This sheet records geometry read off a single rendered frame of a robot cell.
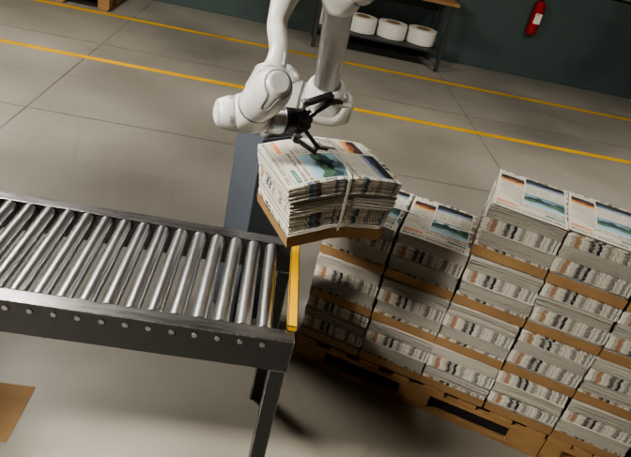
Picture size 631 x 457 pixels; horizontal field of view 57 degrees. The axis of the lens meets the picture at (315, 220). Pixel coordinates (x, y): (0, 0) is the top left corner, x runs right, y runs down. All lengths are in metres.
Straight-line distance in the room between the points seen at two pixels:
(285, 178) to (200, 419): 1.17
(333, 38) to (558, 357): 1.50
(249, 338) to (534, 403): 1.40
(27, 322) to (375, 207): 1.08
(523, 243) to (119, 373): 1.73
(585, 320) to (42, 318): 1.87
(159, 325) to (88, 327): 0.20
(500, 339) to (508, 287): 0.24
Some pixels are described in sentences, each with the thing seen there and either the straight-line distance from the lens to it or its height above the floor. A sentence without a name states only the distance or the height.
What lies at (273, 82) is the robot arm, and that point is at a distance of 1.52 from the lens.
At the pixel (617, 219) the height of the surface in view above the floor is 1.07.
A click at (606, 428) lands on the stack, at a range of 2.78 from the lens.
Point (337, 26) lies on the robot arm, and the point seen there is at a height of 1.53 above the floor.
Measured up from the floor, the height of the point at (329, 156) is 1.19.
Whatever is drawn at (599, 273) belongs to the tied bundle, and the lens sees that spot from 2.35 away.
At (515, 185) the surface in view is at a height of 1.07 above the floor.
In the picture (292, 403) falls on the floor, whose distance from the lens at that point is 2.66.
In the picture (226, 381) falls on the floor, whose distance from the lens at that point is 2.69.
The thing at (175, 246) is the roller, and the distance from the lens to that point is 2.03.
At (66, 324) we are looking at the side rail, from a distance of 1.81.
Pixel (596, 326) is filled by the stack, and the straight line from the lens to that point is 2.48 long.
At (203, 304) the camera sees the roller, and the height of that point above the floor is 0.80.
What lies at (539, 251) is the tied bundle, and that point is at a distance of 2.32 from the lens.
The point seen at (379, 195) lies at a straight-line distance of 1.89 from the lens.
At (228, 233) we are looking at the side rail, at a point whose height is 0.80.
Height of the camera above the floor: 1.95
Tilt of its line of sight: 30 degrees down
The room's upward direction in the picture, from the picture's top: 13 degrees clockwise
